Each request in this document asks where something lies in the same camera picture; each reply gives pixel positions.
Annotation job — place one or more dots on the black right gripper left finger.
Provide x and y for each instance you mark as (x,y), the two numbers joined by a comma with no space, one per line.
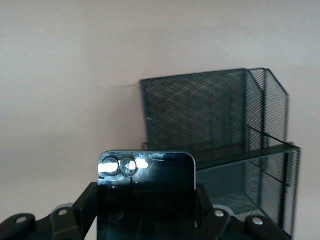
(85,200)

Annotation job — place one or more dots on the black square flip phone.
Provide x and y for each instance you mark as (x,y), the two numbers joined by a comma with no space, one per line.
(150,200)

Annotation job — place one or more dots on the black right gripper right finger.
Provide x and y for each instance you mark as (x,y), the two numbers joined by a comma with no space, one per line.
(202,200)

